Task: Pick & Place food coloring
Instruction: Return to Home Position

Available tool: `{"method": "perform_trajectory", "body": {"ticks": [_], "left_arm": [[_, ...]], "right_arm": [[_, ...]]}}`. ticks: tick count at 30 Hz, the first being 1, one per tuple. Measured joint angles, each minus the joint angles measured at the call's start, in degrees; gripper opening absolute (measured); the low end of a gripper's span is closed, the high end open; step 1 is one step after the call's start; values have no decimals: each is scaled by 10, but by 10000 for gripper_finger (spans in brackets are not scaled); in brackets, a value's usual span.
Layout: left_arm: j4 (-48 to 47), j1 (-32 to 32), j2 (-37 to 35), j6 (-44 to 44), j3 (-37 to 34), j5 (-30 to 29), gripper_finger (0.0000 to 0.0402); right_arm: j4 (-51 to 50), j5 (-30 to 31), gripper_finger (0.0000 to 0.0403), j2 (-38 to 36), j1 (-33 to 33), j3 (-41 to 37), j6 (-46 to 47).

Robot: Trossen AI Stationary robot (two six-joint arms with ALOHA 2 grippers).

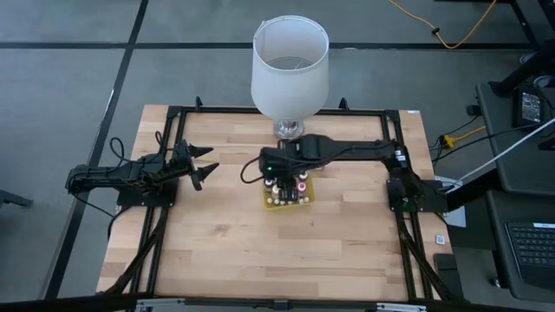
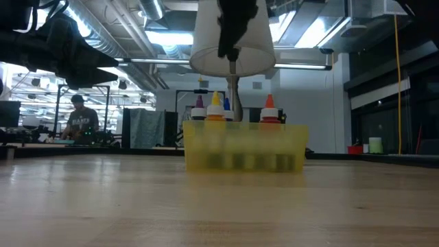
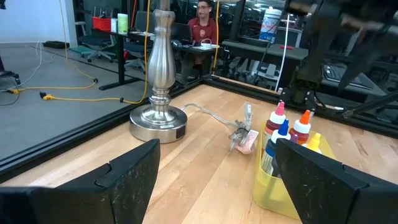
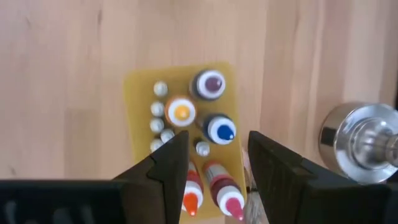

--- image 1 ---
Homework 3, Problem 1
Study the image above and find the black smartphone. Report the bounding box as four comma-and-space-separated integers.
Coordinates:
433, 253, 464, 299

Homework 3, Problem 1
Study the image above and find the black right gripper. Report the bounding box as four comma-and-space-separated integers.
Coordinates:
258, 133, 333, 205

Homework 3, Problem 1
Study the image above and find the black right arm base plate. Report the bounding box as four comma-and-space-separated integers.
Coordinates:
386, 178, 447, 213

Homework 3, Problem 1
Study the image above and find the white paper sheet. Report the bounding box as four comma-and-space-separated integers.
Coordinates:
442, 205, 467, 229

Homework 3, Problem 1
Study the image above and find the black keyboard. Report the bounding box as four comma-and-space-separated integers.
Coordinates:
505, 222, 555, 290

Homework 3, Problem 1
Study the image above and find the black side desk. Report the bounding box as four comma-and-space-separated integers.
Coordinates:
446, 81, 555, 304

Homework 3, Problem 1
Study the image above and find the yellow plastic tray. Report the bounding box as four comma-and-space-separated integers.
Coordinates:
262, 172, 316, 211

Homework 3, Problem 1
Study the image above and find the white shade chrome table lamp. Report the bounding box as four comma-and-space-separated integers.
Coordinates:
250, 15, 330, 140

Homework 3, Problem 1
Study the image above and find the white rod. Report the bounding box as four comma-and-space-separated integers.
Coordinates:
446, 116, 555, 192

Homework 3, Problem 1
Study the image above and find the yellow plug with orange cord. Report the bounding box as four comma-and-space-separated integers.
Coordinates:
441, 125, 486, 149

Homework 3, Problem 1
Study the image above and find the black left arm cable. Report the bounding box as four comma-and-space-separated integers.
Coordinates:
108, 129, 166, 166

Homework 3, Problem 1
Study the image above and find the black metal crossbar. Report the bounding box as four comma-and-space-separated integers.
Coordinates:
0, 292, 555, 312

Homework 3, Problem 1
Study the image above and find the black power adapter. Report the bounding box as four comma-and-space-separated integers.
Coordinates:
511, 86, 546, 129

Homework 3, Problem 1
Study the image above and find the black stand leg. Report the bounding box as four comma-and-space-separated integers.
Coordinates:
489, 0, 555, 99

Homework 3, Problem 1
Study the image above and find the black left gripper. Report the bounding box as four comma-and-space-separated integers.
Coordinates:
162, 139, 220, 192

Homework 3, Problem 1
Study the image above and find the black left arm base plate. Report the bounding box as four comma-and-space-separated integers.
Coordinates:
108, 172, 180, 208

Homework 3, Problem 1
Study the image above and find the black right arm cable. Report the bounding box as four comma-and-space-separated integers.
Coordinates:
240, 155, 265, 185

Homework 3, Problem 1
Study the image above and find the black furniture foot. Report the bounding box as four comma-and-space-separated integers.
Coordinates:
0, 189, 34, 209

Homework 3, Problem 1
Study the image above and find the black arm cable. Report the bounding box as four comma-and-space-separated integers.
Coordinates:
108, 129, 166, 166
240, 155, 265, 185

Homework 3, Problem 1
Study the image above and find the yellow extension cable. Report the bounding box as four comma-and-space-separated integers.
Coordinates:
388, 0, 499, 50

